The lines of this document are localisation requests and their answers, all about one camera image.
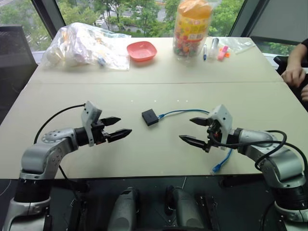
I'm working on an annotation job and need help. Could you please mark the grey right robot leg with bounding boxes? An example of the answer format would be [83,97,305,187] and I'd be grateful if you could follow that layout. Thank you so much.
[165,185,205,229]

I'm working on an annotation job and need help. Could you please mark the black mesh chair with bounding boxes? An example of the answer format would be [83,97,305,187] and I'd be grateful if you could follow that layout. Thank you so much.
[0,25,39,121]

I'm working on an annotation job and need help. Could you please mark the grey robot leg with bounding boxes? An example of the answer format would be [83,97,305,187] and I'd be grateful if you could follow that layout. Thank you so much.
[112,187,140,231]
[165,185,205,229]

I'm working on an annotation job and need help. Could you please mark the person's bare hand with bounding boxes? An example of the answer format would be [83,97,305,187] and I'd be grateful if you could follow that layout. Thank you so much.
[281,64,306,88]

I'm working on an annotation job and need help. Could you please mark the pink plastic bowl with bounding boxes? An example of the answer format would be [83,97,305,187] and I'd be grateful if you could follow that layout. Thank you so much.
[127,41,158,62]

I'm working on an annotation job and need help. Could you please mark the clear zip bag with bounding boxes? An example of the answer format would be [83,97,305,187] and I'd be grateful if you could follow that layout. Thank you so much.
[219,37,256,54]

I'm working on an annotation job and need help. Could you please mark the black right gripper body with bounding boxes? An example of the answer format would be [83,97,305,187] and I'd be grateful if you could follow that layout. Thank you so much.
[204,120,221,153]

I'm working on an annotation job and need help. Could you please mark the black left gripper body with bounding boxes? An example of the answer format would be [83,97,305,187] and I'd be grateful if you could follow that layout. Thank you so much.
[90,119,108,145]

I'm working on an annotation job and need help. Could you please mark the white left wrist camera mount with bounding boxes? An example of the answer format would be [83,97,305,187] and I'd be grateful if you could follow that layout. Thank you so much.
[80,101,103,147]

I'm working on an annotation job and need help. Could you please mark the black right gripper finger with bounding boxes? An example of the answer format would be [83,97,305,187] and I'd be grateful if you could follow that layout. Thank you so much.
[189,117,209,127]
[179,135,208,149]

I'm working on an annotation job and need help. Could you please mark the grey left robot leg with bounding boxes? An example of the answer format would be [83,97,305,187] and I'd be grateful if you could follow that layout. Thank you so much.
[112,187,140,231]

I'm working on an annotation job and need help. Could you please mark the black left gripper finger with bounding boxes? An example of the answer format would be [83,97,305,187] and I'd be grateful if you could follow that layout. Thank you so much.
[106,128,133,143]
[100,116,121,128]

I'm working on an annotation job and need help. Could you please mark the pink highlighter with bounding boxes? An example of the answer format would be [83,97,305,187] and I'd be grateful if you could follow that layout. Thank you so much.
[218,46,229,61]

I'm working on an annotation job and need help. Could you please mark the clear plastic bag of items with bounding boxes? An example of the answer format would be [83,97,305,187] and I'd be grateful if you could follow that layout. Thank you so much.
[42,22,132,72]

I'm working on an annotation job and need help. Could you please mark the blue Ethernet cable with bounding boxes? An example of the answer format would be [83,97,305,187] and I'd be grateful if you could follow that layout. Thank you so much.
[157,109,233,174]

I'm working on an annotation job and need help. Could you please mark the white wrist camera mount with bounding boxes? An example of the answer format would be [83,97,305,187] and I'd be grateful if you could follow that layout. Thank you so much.
[207,104,234,151]
[80,101,103,147]

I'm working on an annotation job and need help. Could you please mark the clear plastic tube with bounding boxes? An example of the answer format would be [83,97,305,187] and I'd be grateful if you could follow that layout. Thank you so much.
[207,38,220,62]

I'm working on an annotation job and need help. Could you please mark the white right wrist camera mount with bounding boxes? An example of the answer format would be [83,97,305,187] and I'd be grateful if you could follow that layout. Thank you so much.
[207,104,234,151]

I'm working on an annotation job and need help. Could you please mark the small black adapter box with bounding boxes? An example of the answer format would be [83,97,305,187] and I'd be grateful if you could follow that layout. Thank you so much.
[141,109,159,127]

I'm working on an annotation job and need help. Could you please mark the clear jar of colourful candy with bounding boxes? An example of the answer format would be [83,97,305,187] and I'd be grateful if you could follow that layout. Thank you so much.
[172,0,212,64]

